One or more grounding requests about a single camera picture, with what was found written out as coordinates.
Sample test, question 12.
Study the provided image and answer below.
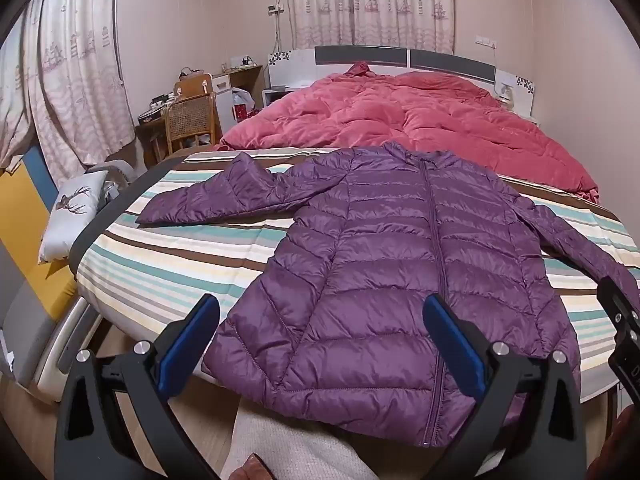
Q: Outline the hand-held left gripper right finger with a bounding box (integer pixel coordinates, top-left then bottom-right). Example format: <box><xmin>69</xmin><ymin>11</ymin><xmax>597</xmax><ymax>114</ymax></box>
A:
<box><xmin>422</xmin><ymin>294</ymin><xmax>587</xmax><ymax>480</ymax></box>

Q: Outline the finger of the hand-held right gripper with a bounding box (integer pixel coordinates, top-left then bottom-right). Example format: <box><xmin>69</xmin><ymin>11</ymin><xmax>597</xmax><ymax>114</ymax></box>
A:
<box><xmin>596</xmin><ymin>275</ymin><xmax>640</xmax><ymax>348</ymax></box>

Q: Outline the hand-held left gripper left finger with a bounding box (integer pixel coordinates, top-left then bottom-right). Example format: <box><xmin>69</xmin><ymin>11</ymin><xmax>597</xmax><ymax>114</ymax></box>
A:
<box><xmin>54</xmin><ymin>292</ymin><xmax>223</xmax><ymax>480</ymax></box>

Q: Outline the purple down jacket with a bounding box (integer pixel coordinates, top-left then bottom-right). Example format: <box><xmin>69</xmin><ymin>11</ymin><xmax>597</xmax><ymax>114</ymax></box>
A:
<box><xmin>136</xmin><ymin>141</ymin><xmax>640</xmax><ymax>448</ymax></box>

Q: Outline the person's right forearm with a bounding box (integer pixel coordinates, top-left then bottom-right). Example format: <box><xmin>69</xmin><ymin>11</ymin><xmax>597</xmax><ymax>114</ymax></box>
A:
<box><xmin>617</xmin><ymin>404</ymin><xmax>640</xmax><ymax>463</ymax></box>

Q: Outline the striped bed sheet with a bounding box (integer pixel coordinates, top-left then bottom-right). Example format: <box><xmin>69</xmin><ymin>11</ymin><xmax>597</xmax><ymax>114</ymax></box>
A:
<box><xmin>70</xmin><ymin>147</ymin><xmax>640</xmax><ymax>406</ymax></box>

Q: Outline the brown object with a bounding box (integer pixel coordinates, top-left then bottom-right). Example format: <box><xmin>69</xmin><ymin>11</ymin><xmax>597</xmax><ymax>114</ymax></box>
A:
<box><xmin>239</xmin><ymin>452</ymin><xmax>278</xmax><ymax>480</ymax></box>

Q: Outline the light textured cloth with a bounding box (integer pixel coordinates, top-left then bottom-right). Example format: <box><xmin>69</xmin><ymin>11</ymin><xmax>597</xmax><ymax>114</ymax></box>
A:
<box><xmin>220</xmin><ymin>400</ymin><xmax>383</xmax><ymax>480</ymax></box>

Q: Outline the deer print pillow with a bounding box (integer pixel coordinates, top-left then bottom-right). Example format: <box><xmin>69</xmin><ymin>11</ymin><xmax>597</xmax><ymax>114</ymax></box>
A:
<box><xmin>37</xmin><ymin>169</ymin><xmax>111</xmax><ymax>265</ymax></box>

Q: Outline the grey cushion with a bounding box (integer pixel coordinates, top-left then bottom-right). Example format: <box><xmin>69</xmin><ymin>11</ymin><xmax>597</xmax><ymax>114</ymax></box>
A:
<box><xmin>87</xmin><ymin>159</ymin><xmax>136</xmax><ymax>206</ymax></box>

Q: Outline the yellow grey padded bench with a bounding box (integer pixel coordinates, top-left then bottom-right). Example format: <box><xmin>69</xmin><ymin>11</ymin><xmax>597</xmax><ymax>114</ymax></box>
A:
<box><xmin>0</xmin><ymin>142</ymin><xmax>101</xmax><ymax>391</ymax></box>

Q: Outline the dark wooden desk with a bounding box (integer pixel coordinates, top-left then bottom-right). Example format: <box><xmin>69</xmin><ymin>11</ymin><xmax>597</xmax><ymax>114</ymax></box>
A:
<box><xmin>135</xmin><ymin>110</ymin><xmax>173</xmax><ymax>166</ymax></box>

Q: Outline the wicker back chair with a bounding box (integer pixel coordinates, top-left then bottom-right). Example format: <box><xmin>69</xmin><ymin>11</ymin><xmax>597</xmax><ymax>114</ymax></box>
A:
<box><xmin>162</xmin><ymin>91</ymin><xmax>221</xmax><ymax>156</ymax></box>

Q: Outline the white drawer cabinet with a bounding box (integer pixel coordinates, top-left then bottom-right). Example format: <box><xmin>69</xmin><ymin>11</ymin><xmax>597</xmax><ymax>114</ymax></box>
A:
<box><xmin>211</xmin><ymin>74</ymin><xmax>235</xmax><ymax>133</ymax></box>

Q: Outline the red comforter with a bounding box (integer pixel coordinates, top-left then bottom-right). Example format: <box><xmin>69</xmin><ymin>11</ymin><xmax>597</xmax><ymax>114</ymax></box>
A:
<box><xmin>212</xmin><ymin>61</ymin><xmax>601</xmax><ymax>206</ymax></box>

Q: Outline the white plastic bag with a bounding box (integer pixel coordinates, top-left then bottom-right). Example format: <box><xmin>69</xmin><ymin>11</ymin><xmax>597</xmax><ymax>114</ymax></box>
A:
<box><xmin>231</xmin><ymin>87</ymin><xmax>261</xmax><ymax>122</ymax></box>

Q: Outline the brown case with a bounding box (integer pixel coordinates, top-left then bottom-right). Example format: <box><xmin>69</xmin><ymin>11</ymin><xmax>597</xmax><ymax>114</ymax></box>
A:
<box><xmin>174</xmin><ymin>72</ymin><xmax>215</xmax><ymax>98</ymax></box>

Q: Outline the white nightstand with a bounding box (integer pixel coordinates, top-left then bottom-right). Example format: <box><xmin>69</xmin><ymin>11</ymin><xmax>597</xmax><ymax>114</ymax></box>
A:
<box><xmin>262</xmin><ymin>88</ymin><xmax>293</xmax><ymax>109</ymax></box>

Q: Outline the wooden side desk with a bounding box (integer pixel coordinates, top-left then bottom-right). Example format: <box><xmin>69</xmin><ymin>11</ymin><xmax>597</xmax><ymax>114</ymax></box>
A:
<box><xmin>220</xmin><ymin>64</ymin><xmax>264</xmax><ymax>133</ymax></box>

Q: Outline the white grey headboard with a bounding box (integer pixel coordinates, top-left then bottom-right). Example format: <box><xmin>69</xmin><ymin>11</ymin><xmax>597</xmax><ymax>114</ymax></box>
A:
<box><xmin>267</xmin><ymin>45</ymin><xmax>537</xmax><ymax>116</ymax></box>

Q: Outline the printed side curtain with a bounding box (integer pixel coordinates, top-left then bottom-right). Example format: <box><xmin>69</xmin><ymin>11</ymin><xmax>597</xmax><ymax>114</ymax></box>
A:
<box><xmin>0</xmin><ymin>0</ymin><xmax>137</xmax><ymax>188</ymax></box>

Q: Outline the printed window curtain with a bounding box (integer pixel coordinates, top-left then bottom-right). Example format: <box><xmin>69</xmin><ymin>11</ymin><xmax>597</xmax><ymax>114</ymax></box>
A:
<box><xmin>289</xmin><ymin>0</ymin><xmax>457</xmax><ymax>57</ymax></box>

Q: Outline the hanging wall cable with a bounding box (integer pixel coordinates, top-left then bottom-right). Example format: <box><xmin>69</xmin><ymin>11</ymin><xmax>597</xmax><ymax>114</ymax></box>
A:
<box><xmin>272</xmin><ymin>0</ymin><xmax>293</xmax><ymax>56</ymax></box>

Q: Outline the grey wall pipe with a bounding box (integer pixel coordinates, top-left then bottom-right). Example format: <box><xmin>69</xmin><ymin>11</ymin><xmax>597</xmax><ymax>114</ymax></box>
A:
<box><xmin>111</xmin><ymin>0</ymin><xmax>125</xmax><ymax>86</ymax></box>

